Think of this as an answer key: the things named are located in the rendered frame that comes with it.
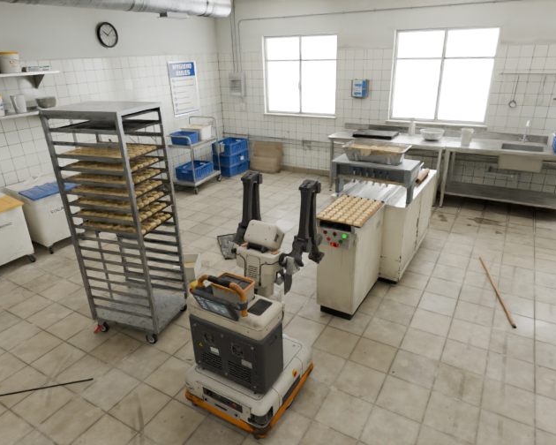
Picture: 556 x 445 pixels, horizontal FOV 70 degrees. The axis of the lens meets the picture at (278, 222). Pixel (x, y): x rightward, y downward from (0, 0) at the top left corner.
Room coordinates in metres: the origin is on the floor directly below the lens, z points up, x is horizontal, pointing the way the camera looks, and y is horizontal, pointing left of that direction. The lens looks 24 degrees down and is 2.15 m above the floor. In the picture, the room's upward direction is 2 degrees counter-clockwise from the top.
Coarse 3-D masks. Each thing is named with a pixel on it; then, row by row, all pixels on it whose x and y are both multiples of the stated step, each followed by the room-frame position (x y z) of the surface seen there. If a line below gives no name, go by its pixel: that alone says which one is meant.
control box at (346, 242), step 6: (324, 228) 2.85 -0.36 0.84; (330, 228) 2.85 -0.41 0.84; (324, 234) 2.85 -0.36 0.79; (330, 234) 2.82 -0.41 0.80; (336, 234) 2.79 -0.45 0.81; (342, 234) 2.76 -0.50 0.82; (348, 234) 2.74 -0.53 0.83; (324, 240) 2.85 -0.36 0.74; (330, 240) 2.82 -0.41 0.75; (336, 240) 2.79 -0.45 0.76; (342, 240) 2.76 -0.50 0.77; (348, 240) 2.74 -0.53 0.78; (342, 246) 2.76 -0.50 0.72; (348, 246) 2.74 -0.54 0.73
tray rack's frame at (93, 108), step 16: (48, 112) 2.72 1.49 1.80; (64, 112) 2.67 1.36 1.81; (80, 112) 2.63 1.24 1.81; (96, 112) 2.58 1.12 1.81; (112, 112) 2.54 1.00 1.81; (128, 112) 2.63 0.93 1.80; (48, 128) 2.75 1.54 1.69; (48, 144) 2.74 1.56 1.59; (64, 192) 2.75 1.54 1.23; (64, 208) 2.74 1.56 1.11; (80, 256) 2.75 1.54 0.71; (80, 272) 2.75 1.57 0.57; (128, 288) 3.16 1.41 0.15; (112, 304) 2.91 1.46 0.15; (144, 304) 2.90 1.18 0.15; (160, 304) 2.89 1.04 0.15; (176, 304) 2.88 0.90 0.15; (112, 320) 2.69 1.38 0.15; (128, 320) 2.68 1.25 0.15; (144, 320) 2.67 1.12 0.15; (160, 320) 2.67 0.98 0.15
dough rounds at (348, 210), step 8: (336, 200) 3.26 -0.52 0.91; (344, 200) 3.23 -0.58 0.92; (352, 200) 3.24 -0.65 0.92; (360, 200) 3.22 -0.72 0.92; (368, 200) 3.23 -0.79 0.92; (376, 200) 3.20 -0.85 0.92; (328, 208) 3.06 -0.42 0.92; (336, 208) 3.05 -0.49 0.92; (344, 208) 3.04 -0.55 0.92; (352, 208) 3.05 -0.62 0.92; (360, 208) 3.03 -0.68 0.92; (368, 208) 3.08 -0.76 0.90; (376, 208) 3.07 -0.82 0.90; (320, 216) 2.90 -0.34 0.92; (328, 216) 2.89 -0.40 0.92; (336, 216) 2.88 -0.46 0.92; (344, 216) 2.88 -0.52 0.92; (352, 216) 2.87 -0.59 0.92; (360, 216) 2.87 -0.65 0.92; (368, 216) 2.91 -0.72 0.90; (352, 224) 2.76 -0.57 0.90; (360, 224) 2.76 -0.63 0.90
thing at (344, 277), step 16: (384, 208) 3.32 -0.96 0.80; (336, 224) 2.91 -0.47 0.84; (368, 224) 2.96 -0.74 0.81; (352, 240) 2.75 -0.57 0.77; (368, 240) 2.98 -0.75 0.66; (336, 256) 2.82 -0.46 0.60; (352, 256) 2.75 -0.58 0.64; (368, 256) 3.00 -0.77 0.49; (320, 272) 2.89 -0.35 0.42; (336, 272) 2.82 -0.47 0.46; (352, 272) 2.75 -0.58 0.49; (368, 272) 3.03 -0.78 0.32; (320, 288) 2.89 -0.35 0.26; (336, 288) 2.81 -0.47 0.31; (352, 288) 2.74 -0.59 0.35; (368, 288) 3.06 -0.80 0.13; (320, 304) 2.89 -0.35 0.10; (336, 304) 2.81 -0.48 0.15; (352, 304) 2.74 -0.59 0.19
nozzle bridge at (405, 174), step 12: (336, 168) 3.58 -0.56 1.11; (348, 168) 3.60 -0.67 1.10; (372, 168) 3.48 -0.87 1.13; (384, 168) 3.34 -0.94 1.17; (396, 168) 3.29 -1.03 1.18; (408, 168) 3.28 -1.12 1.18; (336, 180) 3.68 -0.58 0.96; (372, 180) 3.42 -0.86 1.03; (384, 180) 3.37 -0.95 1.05; (396, 180) 3.36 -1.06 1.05; (408, 180) 3.23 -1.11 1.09; (408, 192) 3.32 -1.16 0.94
